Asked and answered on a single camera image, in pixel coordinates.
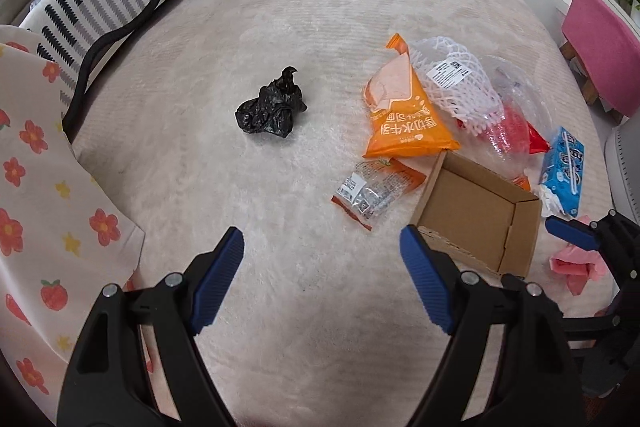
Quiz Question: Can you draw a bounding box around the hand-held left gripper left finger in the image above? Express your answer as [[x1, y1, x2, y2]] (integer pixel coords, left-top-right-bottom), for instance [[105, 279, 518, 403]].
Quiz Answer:
[[57, 226, 246, 427]]

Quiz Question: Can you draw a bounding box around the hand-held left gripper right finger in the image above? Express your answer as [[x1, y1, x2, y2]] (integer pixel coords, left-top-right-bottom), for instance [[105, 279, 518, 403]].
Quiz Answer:
[[399, 224, 583, 427]]

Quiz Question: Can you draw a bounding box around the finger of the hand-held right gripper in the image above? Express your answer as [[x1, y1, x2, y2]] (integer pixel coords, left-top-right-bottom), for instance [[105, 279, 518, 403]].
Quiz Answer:
[[545, 208, 640, 292], [562, 287, 640, 350]]

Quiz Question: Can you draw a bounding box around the white foam net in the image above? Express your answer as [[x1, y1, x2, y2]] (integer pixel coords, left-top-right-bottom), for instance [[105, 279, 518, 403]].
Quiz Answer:
[[407, 36, 503, 132]]

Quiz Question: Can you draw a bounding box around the crumpled pink tissue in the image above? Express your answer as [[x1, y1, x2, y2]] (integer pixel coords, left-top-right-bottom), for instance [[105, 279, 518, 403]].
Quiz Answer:
[[549, 214, 611, 298]]

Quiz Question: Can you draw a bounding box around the crumpled white tissue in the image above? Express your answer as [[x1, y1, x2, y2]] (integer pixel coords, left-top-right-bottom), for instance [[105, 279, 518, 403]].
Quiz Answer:
[[537, 186, 565, 219]]

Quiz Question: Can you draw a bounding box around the blue tissue pack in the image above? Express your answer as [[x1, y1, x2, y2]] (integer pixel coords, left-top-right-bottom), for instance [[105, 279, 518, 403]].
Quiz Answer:
[[537, 127, 586, 220]]

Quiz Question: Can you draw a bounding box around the open cardboard box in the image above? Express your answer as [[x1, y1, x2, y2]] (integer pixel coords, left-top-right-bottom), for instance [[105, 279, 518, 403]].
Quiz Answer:
[[411, 150, 542, 279]]

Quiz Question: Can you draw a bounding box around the white round appliance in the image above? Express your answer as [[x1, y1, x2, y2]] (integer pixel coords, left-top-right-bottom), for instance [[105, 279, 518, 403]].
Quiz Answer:
[[602, 124, 640, 228]]

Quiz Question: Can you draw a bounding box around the red plastic bag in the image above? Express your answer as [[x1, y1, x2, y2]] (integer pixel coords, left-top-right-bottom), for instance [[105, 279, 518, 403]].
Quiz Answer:
[[487, 104, 551, 158]]

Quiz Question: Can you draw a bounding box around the small orange clear wrapper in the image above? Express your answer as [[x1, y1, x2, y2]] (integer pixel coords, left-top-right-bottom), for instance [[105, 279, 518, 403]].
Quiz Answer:
[[331, 158, 427, 232]]

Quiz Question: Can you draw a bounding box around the clear plastic bag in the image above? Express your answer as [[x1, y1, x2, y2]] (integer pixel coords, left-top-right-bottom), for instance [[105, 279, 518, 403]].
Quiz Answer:
[[470, 56, 561, 188]]

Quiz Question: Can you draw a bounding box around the orange snack bag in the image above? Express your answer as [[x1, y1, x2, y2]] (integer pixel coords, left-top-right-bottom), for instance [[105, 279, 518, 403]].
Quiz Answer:
[[362, 33, 461, 159]]

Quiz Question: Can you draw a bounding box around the crumpled black plastic bag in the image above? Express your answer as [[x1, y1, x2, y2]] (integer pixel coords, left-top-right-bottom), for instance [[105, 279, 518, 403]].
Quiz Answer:
[[236, 66, 308, 138]]

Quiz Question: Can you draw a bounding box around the floral print white blanket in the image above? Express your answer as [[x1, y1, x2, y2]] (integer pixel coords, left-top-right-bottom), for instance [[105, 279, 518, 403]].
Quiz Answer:
[[0, 24, 151, 408]]

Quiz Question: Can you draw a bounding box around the pink upholstered stool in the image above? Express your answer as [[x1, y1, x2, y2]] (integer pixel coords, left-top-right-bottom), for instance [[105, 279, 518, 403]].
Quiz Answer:
[[560, 0, 640, 118]]

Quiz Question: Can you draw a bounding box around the beige fluffy rug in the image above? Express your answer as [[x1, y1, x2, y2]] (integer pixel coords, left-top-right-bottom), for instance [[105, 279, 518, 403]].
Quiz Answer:
[[65, 0, 621, 427]]

